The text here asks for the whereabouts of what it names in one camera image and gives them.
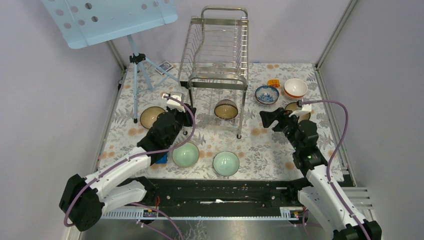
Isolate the steel two-tier dish rack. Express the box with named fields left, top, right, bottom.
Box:
left=178, top=5, right=249, bottom=139

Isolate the green celadon bowl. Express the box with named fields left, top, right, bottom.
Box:
left=213, top=151, right=240, bottom=177
left=171, top=142, right=200, bottom=168

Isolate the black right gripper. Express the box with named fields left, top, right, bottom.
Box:
left=258, top=107, right=302, bottom=152

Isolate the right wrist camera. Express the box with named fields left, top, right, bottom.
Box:
left=290, top=101, right=312, bottom=117

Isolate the brown speckled bowl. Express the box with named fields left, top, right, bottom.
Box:
left=139, top=106, right=166, bottom=129

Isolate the small yellow object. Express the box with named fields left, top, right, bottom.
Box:
left=267, top=79, right=281, bottom=89

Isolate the teal blue bowl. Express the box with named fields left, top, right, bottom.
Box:
left=285, top=102, right=311, bottom=123

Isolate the small card on table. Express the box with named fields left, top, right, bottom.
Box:
left=155, top=61, right=174, bottom=76

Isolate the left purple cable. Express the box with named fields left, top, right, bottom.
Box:
left=62, top=96, right=197, bottom=240

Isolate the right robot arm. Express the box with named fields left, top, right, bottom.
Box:
left=259, top=108, right=382, bottom=240

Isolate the white blue floral bowl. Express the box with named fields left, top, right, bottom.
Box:
left=254, top=85, right=280, bottom=105

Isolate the light blue music stand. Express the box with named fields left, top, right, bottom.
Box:
left=41, top=0, right=191, bottom=124

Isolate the blue sponge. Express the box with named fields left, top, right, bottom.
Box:
left=156, top=154, right=168, bottom=165

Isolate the dark patterned bowl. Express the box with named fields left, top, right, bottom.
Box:
left=214, top=99, right=239, bottom=120

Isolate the floral tablecloth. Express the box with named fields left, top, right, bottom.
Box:
left=98, top=62, right=343, bottom=182

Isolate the orange bowl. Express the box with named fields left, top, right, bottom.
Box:
left=283, top=78, right=309, bottom=100

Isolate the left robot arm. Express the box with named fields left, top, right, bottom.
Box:
left=59, top=107, right=197, bottom=232

